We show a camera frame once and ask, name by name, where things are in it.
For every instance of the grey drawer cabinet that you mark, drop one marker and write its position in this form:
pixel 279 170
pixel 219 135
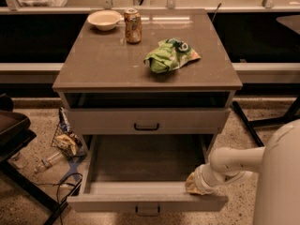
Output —
pixel 103 71

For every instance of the grey drawer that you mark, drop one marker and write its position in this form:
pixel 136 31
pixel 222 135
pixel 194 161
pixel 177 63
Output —
pixel 147 121
pixel 142 174

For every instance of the clear plastic bottle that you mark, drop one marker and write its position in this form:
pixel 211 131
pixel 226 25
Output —
pixel 47 162

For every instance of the black stand leg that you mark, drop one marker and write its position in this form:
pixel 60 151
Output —
pixel 56 206

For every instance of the black table frame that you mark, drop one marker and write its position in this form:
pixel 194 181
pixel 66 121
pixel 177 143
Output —
pixel 290 115

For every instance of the white bowl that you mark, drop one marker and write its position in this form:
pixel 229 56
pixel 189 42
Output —
pixel 104 20

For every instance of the orange soda can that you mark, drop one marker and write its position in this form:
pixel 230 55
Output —
pixel 133 22

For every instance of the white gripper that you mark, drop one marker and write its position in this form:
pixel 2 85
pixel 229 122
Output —
pixel 199 175

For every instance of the green chip bag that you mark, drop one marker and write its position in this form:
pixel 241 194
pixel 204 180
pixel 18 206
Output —
pixel 171 54

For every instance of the black chair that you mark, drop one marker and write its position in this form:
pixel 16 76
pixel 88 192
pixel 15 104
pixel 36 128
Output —
pixel 15 132

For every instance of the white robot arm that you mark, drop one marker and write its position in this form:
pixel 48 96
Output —
pixel 278 166

